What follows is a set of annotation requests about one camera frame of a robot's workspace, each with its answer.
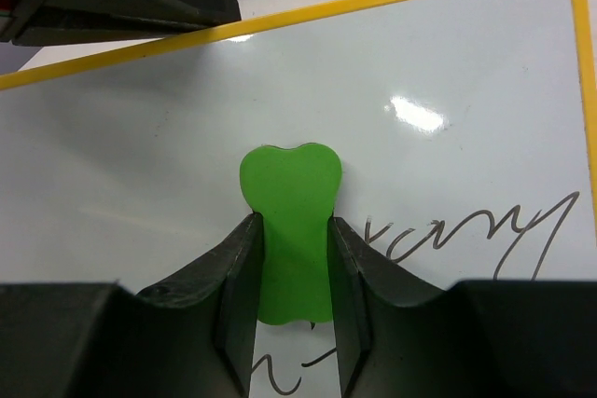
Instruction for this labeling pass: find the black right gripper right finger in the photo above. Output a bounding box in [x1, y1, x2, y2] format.
[327, 217, 596, 397]

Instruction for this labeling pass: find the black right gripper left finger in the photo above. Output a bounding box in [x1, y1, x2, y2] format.
[1, 213, 262, 397]

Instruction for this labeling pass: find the green whiteboard eraser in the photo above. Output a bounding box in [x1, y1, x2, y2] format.
[239, 143, 342, 325]

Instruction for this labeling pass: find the yellow framed whiteboard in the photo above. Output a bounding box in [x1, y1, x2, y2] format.
[1, 0, 596, 397]

